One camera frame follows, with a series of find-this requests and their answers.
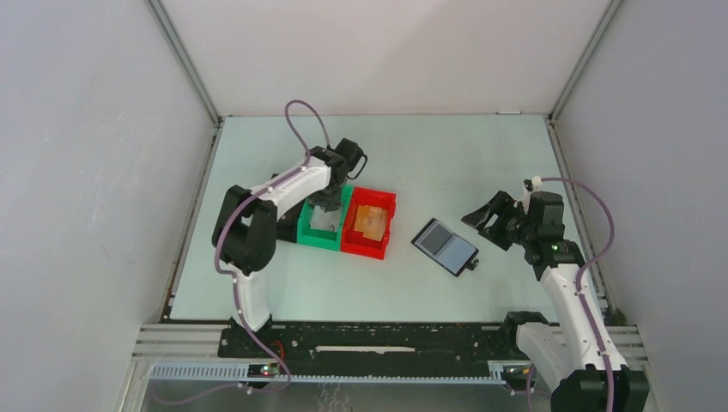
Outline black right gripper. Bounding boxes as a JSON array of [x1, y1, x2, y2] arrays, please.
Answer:
[[461, 190, 536, 251]]

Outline black leather card holder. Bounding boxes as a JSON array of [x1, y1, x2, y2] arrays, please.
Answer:
[[410, 218, 480, 277]]

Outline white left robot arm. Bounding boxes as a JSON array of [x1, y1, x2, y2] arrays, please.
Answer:
[[211, 138, 368, 358]]

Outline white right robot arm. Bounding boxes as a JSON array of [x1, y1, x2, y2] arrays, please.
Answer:
[[461, 177, 650, 411]]

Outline silver cards in green bin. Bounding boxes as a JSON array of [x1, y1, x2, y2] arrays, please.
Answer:
[[310, 206, 343, 233]]

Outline orange cards in red bin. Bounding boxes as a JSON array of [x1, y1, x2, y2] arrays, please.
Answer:
[[354, 205, 388, 241]]

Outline green plastic bin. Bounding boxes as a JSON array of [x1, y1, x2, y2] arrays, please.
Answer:
[[297, 185, 354, 251]]

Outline red plastic bin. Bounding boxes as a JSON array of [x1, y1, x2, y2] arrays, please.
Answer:
[[340, 186, 396, 260]]

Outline black plastic bin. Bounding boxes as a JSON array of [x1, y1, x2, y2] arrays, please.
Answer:
[[276, 200, 305, 244]]

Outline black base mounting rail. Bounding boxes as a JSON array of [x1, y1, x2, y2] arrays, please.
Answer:
[[134, 319, 646, 386]]

